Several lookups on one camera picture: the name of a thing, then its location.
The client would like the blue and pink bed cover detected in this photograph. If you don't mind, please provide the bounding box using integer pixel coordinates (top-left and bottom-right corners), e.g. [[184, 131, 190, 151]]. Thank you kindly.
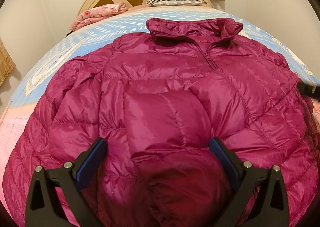
[[0, 6, 320, 225]]

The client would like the magenta puffer down jacket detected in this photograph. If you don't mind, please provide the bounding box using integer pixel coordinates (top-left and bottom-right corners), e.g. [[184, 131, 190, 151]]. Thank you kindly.
[[2, 17, 320, 227]]

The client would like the folded pink floral blanket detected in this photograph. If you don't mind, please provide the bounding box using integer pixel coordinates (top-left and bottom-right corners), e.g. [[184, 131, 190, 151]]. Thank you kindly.
[[69, 2, 128, 31]]

